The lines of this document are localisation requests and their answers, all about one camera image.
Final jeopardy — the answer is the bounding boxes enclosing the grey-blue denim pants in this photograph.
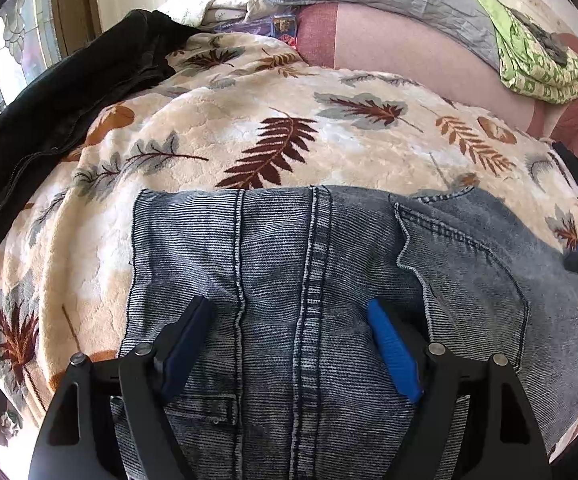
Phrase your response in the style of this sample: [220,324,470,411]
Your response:
[111,185,578,480]

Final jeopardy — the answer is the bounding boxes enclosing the small black cloth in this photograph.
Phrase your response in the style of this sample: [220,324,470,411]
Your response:
[551,141,578,206]

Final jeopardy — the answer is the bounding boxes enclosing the green patterned cloth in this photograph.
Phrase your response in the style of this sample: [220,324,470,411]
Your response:
[460,0,578,106]

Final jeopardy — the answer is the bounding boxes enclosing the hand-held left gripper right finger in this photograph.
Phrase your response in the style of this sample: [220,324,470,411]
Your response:
[366,297,554,480]

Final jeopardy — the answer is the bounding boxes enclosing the cream leaf-print blanket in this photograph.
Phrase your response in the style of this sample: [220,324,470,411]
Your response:
[0,32,578,466]

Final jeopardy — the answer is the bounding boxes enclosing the patterned glass window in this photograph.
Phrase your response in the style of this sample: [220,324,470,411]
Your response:
[0,0,64,116]

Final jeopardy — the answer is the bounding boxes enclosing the dark grey crumpled cloth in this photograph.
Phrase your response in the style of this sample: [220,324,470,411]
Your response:
[511,7,570,66]

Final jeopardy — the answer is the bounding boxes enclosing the colourful printed packet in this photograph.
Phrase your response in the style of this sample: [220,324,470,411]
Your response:
[214,14,302,51]

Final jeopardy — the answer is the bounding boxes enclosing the black jacket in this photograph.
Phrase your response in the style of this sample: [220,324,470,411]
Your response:
[0,9,177,301]

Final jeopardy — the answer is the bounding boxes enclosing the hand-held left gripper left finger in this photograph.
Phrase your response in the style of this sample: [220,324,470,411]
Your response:
[28,295,214,480]

